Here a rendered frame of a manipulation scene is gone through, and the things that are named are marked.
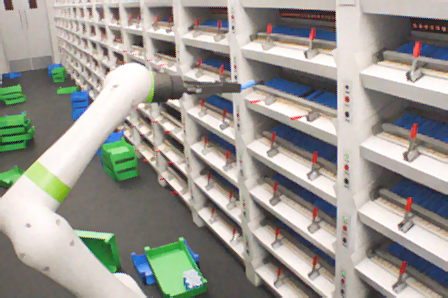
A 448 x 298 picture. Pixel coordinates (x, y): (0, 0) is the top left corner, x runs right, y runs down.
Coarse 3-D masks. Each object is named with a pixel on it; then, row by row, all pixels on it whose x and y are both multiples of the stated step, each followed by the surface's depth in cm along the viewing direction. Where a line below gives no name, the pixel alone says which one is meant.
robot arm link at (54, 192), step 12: (36, 168) 104; (24, 180) 103; (36, 180) 103; (48, 180) 104; (60, 180) 105; (12, 192) 102; (24, 192) 101; (36, 192) 102; (48, 192) 104; (60, 192) 106; (0, 204) 101; (12, 204) 99; (48, 204) 104; (60, 204) 108; (0, 216) 99; (0, 228) 101
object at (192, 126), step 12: (180, 12) 233; (192, 12) 237; (204, 12) 240; (180, 24) 235; (180, 36) 237; (180, 48) 240; (192, 48) 242; (180, 72) 247; (192, 96) 250; (192, 120) 253; (192, 132) 255; (192, 156) 259; (192, 168) 261; (192, 180) 264; (192, 204) 274
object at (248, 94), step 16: (256, 80) 187; (336, 80) 159; (256, 96) 182; (272, 112) 169; (288, 112) 161; (304, 112) 157; (304, 128) 153; (320, 128) 144; (336, 128) 136; (336, 144) 140
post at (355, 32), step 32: (352, 32) 121; (384, 32) 124; (352, 64) 124; (352, 96) 127; (384, 96) 130; (352, 128) 130; (352, 160) 133; (352, 192) 136; (352, 224) 139; (352, 288) 145
